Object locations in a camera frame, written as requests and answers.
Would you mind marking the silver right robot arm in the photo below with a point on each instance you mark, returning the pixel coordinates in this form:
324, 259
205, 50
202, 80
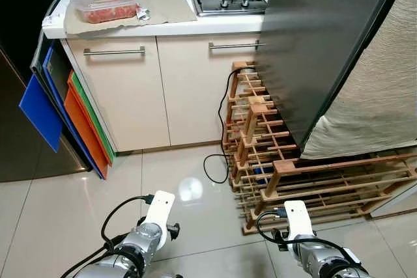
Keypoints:
319, 258

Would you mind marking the crumpled foil wrapper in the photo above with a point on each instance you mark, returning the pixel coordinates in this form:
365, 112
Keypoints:
142, 13

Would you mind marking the dark grey tall appliance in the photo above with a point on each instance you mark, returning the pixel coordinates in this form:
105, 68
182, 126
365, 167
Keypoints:
16, 30

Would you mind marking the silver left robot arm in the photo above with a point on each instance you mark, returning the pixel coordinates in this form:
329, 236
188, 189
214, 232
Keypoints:
133, 245

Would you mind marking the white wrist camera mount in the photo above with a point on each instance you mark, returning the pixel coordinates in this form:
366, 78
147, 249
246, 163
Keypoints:
159, 209
298, 219

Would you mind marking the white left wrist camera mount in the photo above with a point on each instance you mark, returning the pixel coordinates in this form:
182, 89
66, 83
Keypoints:
159, 209

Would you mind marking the green cutting board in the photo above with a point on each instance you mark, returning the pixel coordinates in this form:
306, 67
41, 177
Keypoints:
98, 118

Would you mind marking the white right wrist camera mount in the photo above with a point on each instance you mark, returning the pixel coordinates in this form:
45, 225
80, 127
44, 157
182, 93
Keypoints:
298, 219

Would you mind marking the dark grey steel fridge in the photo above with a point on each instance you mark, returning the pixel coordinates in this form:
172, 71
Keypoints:
319, 43

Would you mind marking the clear container red food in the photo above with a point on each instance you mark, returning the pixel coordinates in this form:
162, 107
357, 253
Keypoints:
104, 6

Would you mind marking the beige counter mat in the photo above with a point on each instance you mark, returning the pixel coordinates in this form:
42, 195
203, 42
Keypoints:
169, 14

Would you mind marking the wooden wine rack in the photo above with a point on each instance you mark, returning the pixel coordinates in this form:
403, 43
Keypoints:
287, 167

